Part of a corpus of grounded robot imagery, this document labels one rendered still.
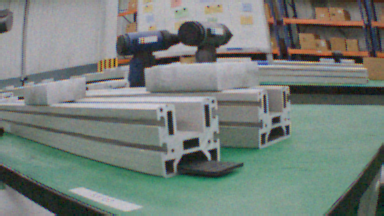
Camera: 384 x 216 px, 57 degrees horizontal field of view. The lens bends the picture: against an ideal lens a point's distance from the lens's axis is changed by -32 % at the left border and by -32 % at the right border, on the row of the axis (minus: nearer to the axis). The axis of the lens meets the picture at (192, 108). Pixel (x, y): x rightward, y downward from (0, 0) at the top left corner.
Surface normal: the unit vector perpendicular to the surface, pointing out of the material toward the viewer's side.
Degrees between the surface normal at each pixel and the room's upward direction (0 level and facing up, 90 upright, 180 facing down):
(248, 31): 90
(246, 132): 90
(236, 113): 90
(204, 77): 90
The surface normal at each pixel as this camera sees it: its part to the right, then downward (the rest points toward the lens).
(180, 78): -0.69, 0.12
